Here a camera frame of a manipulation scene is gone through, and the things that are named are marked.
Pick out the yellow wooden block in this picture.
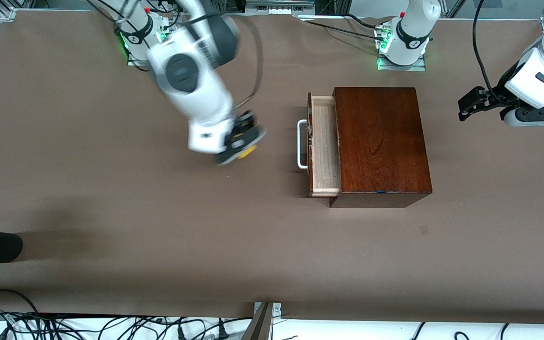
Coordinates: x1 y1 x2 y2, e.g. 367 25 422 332
231 136 258 160

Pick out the wooden drawer with white handle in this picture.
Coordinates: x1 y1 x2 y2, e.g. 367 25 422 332
297 92 342 198

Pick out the dark brown wooden box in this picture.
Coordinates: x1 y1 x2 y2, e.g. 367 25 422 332
330 86 433 209

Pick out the brown paper table cover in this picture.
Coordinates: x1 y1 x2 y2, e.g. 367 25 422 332
0 9 544 326

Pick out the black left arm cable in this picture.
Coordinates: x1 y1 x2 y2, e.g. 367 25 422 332
473 0 502 102

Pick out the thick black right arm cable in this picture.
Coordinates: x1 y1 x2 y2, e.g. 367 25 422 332
227 19 264 111

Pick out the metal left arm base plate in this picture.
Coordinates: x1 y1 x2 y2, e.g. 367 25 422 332
377 24 427 72

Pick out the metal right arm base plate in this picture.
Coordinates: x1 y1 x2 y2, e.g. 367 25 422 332
127 14 180 67

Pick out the silver aluminium rail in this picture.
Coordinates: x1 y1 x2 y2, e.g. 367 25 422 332
246 0 315 15

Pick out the long black base cable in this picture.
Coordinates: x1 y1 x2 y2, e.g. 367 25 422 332
306 20 386 41

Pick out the short black base cable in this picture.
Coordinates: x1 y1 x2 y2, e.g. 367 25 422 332
345 13 379 30

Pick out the small metal table bracket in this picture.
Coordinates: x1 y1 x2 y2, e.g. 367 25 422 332
253 302 282 326

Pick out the dark metal post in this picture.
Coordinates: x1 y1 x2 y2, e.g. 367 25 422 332
241 302 272 340

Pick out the black cable loop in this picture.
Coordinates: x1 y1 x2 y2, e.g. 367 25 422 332
0 289 40 315

